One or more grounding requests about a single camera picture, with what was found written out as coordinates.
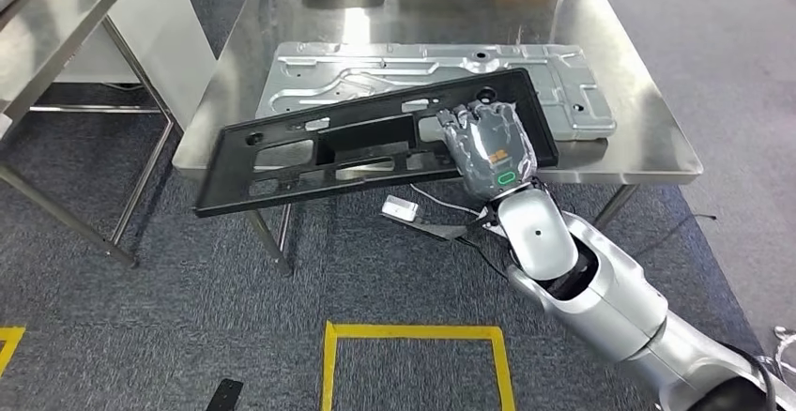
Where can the black plastic frame part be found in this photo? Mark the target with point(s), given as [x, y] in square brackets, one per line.
[224, 178]

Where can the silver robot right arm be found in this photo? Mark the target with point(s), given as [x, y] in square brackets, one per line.
[609, 309]

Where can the stainless steel workbench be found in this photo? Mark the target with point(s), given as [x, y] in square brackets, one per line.
[647, 141]

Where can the stamped grey metal panel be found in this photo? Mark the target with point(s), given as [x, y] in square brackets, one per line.
[373, 66]

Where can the yellow tape square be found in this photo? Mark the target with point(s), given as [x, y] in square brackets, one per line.
[410, 331]

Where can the white cabinet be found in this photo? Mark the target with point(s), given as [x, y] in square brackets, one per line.
[162, 35]

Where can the stainless steel side table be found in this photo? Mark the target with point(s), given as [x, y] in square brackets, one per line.
[56, 23]

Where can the yellow floor tape corner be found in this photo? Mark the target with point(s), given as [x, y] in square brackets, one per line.
[12, 333]

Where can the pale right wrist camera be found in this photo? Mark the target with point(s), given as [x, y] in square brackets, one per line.
[400, 208]

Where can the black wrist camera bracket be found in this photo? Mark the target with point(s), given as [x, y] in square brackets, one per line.
[441, 231]

